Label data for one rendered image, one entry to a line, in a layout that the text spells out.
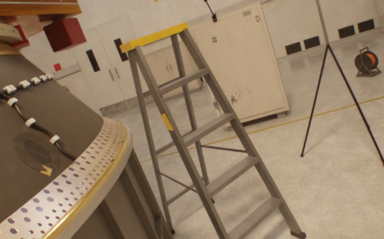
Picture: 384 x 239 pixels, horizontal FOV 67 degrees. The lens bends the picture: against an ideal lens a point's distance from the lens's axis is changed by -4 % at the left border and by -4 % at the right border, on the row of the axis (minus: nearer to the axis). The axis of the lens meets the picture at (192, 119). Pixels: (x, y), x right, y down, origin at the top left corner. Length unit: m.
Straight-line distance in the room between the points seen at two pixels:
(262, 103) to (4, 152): 3.53
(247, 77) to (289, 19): 4.18
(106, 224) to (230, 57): 3.24
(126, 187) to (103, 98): 7.99
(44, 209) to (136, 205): 0.41
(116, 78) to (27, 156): 7.90
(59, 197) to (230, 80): 3.37
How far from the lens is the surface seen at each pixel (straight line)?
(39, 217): 0.76
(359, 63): 5.13
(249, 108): 4.07
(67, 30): 1.70
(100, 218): 0.91
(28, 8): 1.47
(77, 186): 0.84
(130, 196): 1.09
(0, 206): 0.77
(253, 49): 3.91
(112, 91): 8.84
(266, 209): 1.99
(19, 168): 0.83
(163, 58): 7.60
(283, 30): 7.95
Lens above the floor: 1.46
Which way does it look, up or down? 16 degrees down
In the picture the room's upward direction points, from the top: 20 degrees counter-clockwise
